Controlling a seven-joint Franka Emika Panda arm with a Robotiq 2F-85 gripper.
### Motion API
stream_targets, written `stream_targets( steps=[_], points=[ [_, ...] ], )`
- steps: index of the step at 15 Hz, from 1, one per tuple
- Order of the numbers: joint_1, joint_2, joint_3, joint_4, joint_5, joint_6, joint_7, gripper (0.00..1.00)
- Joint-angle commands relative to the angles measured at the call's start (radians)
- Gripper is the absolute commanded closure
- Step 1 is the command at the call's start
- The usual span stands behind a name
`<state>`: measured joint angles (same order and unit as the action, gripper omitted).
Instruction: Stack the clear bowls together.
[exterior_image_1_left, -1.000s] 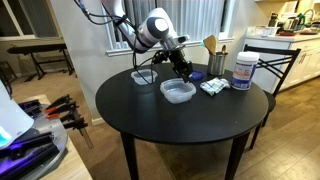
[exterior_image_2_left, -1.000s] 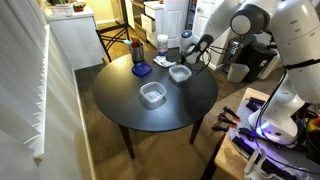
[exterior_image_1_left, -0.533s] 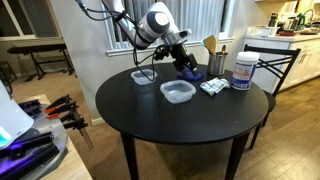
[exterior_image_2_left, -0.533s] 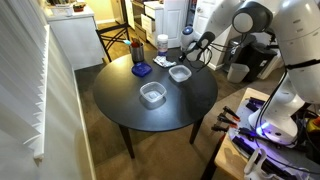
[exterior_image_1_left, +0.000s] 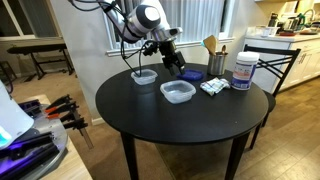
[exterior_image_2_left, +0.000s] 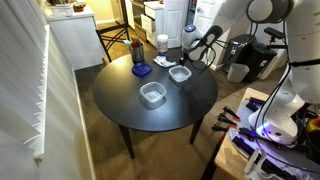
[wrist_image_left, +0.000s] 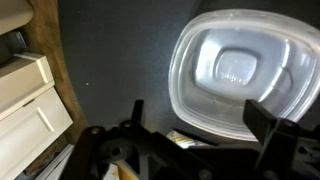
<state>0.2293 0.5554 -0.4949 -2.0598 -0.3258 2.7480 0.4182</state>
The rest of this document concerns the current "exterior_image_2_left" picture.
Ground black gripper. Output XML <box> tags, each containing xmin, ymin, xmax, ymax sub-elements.
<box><xmin>179</xmin><ymin>49</ymin><xmax>192</xmax><ymax>67</ymax></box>

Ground crumpled white wrapper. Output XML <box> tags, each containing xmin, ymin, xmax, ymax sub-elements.
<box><xmin>152</xmin><ymin>55</ymin><xmax>178</xmax><ymax>69</ymax></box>

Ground white jar with blue base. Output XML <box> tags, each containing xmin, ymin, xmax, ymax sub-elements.
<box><xmin>156</xmin><ymin>33</ymin><xmax>170</xmax><ymax>57</ymax></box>

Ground plain white door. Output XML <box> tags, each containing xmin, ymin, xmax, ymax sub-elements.
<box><xmin>162</xmin><ymin>0</ymin><xmax>190</xmax><ymax>50</ymax></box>

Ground blue plastic lid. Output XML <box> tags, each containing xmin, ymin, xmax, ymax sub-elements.
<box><xmin>131</xmin><ymin>61</ymin><xmax>153</xmax><ymax>78</ymax></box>

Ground metal cup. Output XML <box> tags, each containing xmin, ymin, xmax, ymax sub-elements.
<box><xmin>129</xmin><ymin>42</ymin><xmax>146</xmax><ymax>65</ymax></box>

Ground white door with knob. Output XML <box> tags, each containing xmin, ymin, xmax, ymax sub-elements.
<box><xmin>188</xmin><ymin>0</ymin><xmax>224</xmax><ymax>51</ymax></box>

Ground white drawer cabinet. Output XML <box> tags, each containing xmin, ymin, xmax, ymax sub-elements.
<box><xmin>140</xmin><ymin>0</ymin><xmax>165</xmax><ymax>48</ymax></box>

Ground white wastebasket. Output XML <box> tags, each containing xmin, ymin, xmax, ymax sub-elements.
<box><xmin>226</xmin><ymin>62</ymin><xmax>251</xmax><ymax>84</ymax></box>

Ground black bin with white logo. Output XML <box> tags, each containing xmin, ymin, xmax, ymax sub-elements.
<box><xmin>222</xmin><ymin>33</ymin><xmax>258</xmax><ymax>73</ymax></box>

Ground round black table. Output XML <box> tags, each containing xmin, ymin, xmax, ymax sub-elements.
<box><xmin>92</xmin><ymin>46</ymin><xmax>219</xmax><ymax>160</ymax></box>

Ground black clamp with orange tip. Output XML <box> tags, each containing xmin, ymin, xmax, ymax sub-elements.
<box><xmin>211</xmin><ymin>123</ymin><xmax>232</xmax><ymax>133</ymax></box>
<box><xmin>222</xmin><ymin>105</ymin><xmax>241</xmax><ymax>123</ymax></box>
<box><xmin>216</xmin><ymin>112</ymin><xmax>239</xmax><ymax>130</ymax></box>

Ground black box appliance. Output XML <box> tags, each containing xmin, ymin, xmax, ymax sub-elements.
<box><xmin>246</xmin><ymin>42</ymin><xmax>279</xmax><ymax>83</ymax></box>

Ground black purple tool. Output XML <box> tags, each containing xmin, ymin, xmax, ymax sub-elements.
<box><xmin>245</xmin><ymin>96</ymin><xmax>267</xmax><ymax>113</ymax></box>

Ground black metal bar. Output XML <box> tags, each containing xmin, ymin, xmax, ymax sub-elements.
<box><xmin>231</xmin><ymin>135</ymin><xmax>298</xmax><ymax>180</ymax></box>

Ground white counter cabinet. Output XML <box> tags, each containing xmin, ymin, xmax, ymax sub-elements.
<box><xmin>44</xmin><ymin>4</ymin><xmax>106</xmax><ymax>72</ymax></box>

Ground small red bowl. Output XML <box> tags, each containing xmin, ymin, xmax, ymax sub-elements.
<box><xmin>72</xmin><ymin>1</ymin><xmax>88</xmax><ymax>13</ymax></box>

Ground white container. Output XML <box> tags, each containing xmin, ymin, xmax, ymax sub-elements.
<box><xmin>49</xmin><ymin>3</ymin><xmax>74</xmax><ymax>18</ymax></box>

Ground yellow red emergency stop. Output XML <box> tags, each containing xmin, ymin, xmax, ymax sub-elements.
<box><xmin>305</xmin><ymin>116</ymin><xmax>320</xmax><ymax>135</ymax></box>

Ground white window blinds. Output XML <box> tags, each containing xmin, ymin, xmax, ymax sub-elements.
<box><xmin>0</xmin><ymin>0</ymin><xmax>51</xmax><ymax>164</ymax></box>

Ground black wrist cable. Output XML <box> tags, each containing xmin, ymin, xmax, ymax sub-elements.
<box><xmin>190</xmin><ymin>38</ymin><xmax>234</xmax><ymax>75</ymax></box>

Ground black camera on stand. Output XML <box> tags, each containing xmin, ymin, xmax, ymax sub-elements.
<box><xmin>263</xmin><ymin>26</ymin><xmax>288</xmax><ymax>51</ymax></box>

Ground white plastic handle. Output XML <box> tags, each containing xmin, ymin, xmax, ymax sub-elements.
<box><xmin>243</xmin><ymin>147</ymin><xmax>269</xmax><ymax>180</ymax></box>

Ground grey round base plate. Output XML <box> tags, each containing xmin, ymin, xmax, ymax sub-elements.
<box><xmin>228</xmin><ymin>125</ymin><xmax>320</xmax><ymax>175</ymax></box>

